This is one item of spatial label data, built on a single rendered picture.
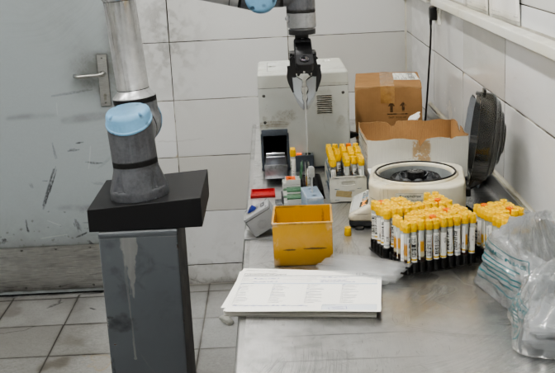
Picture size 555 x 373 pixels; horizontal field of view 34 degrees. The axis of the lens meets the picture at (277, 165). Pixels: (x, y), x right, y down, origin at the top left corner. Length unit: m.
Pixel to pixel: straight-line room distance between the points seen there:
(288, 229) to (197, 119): 2.19
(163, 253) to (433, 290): 0.77
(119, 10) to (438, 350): 1.26
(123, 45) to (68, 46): 1.68
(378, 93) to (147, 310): 1.21
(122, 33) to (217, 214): 1.94
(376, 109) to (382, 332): 1.58
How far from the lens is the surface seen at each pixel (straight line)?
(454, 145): 2.57
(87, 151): 4.18
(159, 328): 2.44
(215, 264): 4.33
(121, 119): 2.33
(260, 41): 4.08
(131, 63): 2.45
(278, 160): 2.71
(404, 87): 3.18
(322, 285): 1.88
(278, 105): 2.79
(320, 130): 2.81
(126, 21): 2.44
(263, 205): 2.21
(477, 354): 1.64
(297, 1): 2.41
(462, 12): 2.74
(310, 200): 2.18
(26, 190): 4.29
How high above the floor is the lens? 1.59
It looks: 14 degrees down
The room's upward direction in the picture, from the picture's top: 3 degrees counter-clockwise
